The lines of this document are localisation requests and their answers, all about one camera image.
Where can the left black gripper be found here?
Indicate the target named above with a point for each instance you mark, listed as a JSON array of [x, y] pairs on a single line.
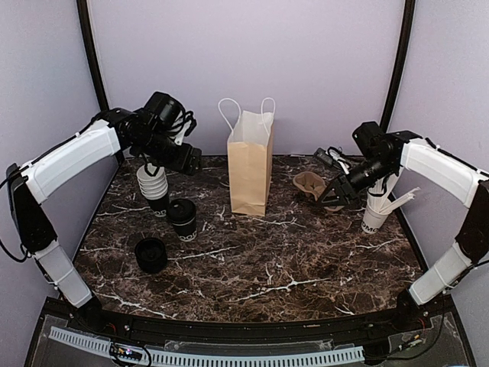
[[189, 168]]

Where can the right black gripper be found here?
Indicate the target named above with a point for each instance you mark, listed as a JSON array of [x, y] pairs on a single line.
[[348, 189]]

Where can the black cup lid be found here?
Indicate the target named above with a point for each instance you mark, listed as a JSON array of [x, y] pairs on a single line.
[[181, 211]]

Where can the black paper coffee cup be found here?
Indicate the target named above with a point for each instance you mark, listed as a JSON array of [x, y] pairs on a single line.
[[185, 231]]

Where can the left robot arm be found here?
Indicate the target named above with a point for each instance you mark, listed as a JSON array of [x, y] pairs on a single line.
[[155, 132]]

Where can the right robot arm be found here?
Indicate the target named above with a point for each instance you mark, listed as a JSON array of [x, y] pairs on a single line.
[[387, 154]]

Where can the cardboard cup carrier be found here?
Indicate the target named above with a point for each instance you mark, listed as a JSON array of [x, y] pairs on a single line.
[[310, 183]]

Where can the wrapped paper straws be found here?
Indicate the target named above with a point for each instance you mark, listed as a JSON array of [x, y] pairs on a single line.
[[378, 196]]

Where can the stack of paper cups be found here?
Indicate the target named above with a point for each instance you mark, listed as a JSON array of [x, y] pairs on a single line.
[[152, 181]]

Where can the white cup holding straws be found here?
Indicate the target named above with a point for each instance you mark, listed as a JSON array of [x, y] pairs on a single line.
[[372, 220]]

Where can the brown paper bag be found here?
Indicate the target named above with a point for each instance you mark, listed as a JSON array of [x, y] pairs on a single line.
[[249, 154]]

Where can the stack of black lids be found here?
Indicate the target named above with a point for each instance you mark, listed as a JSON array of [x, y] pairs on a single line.
[[151, 255]]

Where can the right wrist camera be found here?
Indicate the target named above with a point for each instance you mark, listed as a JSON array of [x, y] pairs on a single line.
[[332, 157]]

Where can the right black frame post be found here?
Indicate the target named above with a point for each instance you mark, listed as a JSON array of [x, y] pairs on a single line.
[[399, 63]]

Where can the black frame post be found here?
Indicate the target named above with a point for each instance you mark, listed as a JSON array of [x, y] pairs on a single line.
[[399, 63], [91, 55]]

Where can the left black frame post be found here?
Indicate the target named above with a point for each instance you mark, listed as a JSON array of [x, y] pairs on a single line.
[[91, 55]]

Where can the grey cable duct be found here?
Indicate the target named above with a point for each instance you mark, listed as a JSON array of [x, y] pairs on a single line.
[[206, 354]]

